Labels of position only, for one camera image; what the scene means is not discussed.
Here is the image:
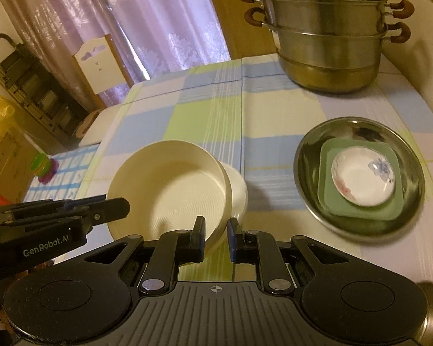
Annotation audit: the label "white ceramic bowl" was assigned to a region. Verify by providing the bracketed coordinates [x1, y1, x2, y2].
[221, 163, 249, 224]

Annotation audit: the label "cream ribbed bowl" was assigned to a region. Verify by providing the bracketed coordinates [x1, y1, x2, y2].
[107, 140, 232, 255]

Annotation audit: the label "green rectangular plate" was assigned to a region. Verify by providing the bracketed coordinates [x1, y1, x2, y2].
[318, 138, 404, 222]

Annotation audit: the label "small floral white dish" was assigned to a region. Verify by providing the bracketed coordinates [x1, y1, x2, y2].
[331, 146, 396, 207]

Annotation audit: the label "brown cardboard box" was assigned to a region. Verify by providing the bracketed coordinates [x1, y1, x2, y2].
[0, 133, 39, 203]

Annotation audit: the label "green purple stacked cups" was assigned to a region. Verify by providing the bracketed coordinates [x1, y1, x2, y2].
[30, 152, 59, 184]

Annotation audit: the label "blue white patterned cloth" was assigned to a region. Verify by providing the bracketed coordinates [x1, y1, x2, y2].
[24, 144, 100, 202]

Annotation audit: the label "large steel basin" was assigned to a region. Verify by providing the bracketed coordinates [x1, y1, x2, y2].
[293, 116, 425, 243]

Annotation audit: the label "checkered tablecloth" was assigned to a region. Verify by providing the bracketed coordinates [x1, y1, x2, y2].
[68, 55, 433, 281]

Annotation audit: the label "black folded metal rack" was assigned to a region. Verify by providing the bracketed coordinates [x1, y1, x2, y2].
[0, 34, 88, 148]

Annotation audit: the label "white wooden chair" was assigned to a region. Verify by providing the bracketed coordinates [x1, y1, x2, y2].
[73, 33, 135, 145]

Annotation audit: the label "purple lace curtain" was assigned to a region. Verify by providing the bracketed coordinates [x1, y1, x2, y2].
[1, 0, 230, 111]

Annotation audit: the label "stacked steel steamer pot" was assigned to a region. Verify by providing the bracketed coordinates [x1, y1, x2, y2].
[241, 0, 415, 95]

